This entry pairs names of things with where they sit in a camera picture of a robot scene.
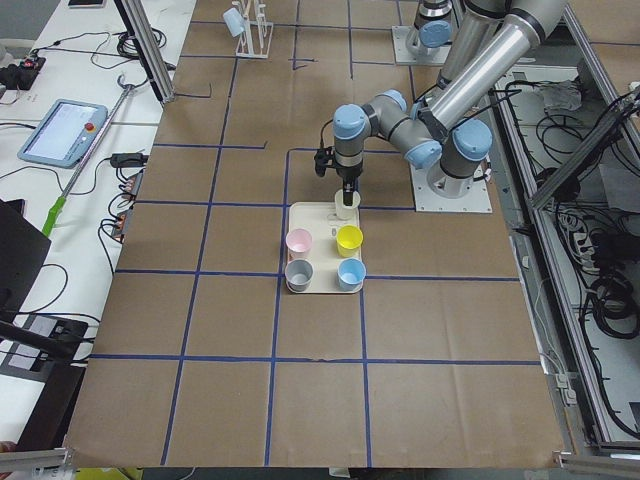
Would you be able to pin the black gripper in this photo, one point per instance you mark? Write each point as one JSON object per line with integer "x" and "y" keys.
{"x": 348, "y": 176}

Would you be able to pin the cream plastic cup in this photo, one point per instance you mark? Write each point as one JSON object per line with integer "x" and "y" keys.
{"x": 346, "y": 212}

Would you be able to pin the light blue plastic cup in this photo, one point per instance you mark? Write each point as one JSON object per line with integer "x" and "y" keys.
{"x": 234, "y": 21}

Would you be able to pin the yellow plastic cup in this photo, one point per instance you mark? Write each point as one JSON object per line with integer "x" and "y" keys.
{"x": 349, "y": 239}

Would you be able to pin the pink plastic cup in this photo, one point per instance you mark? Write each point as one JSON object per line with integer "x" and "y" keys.
{"x": 299, "y": 243}

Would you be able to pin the grey plastic cup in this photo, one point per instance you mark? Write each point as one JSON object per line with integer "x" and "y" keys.
{"x": 298, "y": 275}

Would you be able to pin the cream plastic tray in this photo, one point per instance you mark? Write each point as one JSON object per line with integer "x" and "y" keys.
{"x": 320, "y": 219}

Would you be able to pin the black power adapter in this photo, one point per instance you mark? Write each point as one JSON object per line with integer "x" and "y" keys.
{"x": 128, "y": 160}

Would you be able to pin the blue teach pendant tablet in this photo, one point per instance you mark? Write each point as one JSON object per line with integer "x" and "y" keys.
{"x": 65, "y": 134}

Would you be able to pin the metal reacher grabber tool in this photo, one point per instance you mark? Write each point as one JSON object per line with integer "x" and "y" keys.
{"x": 57, "y": 207}

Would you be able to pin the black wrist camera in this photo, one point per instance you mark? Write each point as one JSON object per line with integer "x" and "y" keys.
{"x": 324, "y": 159}

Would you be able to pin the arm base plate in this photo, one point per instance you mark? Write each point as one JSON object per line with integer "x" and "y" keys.
{"x": 409, "y": 50}
{"x": 453, "y": 184}

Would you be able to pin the white wire cup rack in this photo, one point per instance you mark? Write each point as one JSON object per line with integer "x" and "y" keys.
{"x": 255, "y": 42}

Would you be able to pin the aluminium frame post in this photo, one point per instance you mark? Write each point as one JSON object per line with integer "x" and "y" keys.
{"x": 138, "y": 26}

